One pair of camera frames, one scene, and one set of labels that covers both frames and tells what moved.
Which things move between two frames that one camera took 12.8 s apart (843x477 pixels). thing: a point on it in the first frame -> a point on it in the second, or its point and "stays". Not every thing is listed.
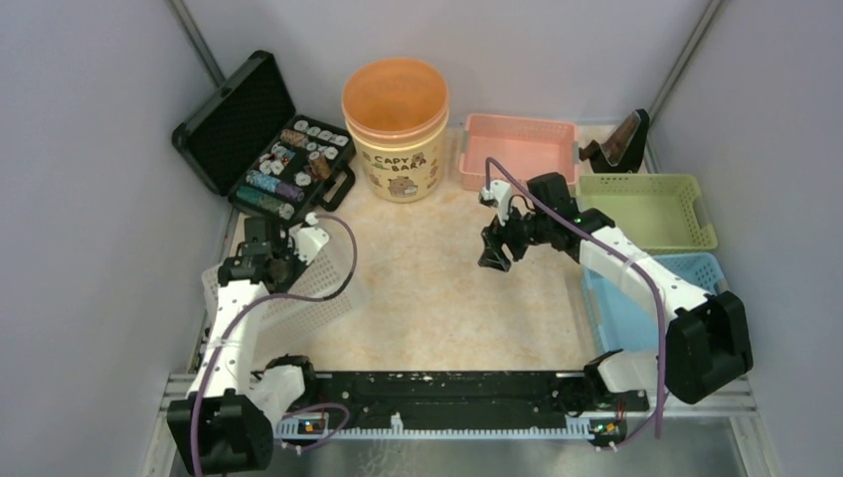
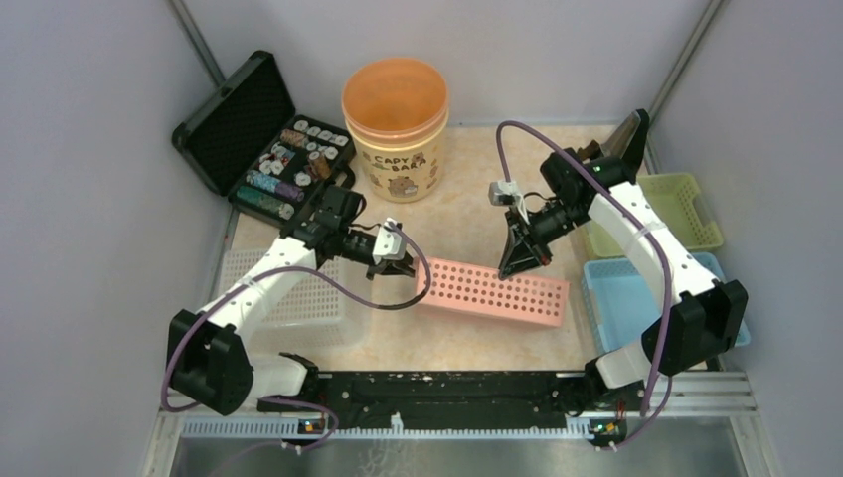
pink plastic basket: x=526 y=147 -> x=481 y=291
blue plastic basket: x=622 y=324 stays
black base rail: x=467 y=399 stays
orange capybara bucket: x=397 y=110 stays
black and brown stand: x=621 y=150 stays
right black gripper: x=493 y=240 -> x=522 y=254
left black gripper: x=300 y=266 -> x=403 y=266
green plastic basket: x=657 y=213 stays
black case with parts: x=245 y=139 stays
